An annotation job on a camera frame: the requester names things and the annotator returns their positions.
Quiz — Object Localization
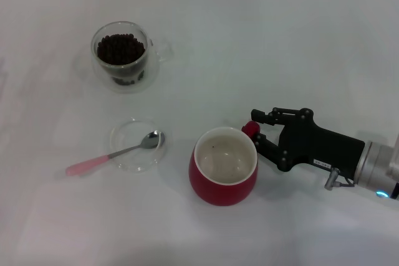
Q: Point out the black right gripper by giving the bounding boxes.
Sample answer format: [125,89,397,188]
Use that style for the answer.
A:
[251,107,365,183]

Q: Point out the red ceramic mug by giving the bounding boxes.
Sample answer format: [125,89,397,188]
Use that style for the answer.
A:
[188,121,261,207]

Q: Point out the pink-handled metal spoon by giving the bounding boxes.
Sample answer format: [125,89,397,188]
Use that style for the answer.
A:
[65,131,166,177]

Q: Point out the dark coffee beans pile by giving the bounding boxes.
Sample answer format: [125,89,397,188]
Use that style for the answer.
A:
[96,33,147,87]

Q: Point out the small clear glass dish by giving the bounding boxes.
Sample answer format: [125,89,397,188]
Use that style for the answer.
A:
[109,117,168,173]

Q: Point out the grey cable connector plug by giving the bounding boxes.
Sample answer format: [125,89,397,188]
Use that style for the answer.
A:
[324,168,356,191]

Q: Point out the clear double-wall glass cup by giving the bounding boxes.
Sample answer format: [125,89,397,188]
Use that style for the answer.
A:
[90,21,173,88]

